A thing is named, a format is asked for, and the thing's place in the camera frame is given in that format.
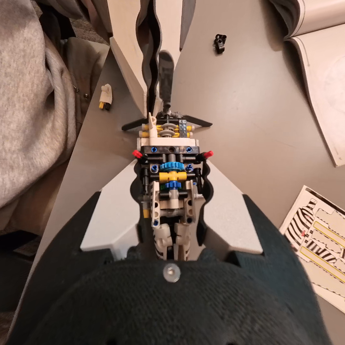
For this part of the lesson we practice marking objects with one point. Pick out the black lego connector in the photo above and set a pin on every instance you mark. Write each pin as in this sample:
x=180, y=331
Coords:
x=219, y=44

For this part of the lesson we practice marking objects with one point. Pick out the small white lego assembly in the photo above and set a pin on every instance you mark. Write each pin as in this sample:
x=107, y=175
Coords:
x=105, y=94

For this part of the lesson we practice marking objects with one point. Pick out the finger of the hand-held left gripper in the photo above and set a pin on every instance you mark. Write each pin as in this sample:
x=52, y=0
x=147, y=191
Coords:
x=126, y=54
x=187, y=21

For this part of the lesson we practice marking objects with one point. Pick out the zebra-striped lego helicopter model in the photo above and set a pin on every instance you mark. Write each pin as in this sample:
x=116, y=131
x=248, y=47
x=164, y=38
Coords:
x=172, y=140

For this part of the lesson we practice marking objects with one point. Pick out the person's grey hoodie torso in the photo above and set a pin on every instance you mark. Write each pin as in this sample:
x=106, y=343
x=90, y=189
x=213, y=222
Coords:
x=24, y=107

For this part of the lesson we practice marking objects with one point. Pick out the white instruction booklet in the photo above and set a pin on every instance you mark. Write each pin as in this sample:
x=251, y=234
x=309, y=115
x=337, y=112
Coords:
x=323, y=80

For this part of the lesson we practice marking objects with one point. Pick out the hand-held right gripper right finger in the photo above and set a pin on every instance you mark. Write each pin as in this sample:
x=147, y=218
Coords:
x=231, y=215

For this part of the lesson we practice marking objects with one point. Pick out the zebra-print sticker sheet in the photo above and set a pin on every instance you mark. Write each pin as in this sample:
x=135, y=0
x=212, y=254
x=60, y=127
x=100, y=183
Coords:
x=318, y=242

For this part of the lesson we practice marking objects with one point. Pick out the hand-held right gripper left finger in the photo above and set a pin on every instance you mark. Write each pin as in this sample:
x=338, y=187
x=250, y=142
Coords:
x=113, y=215

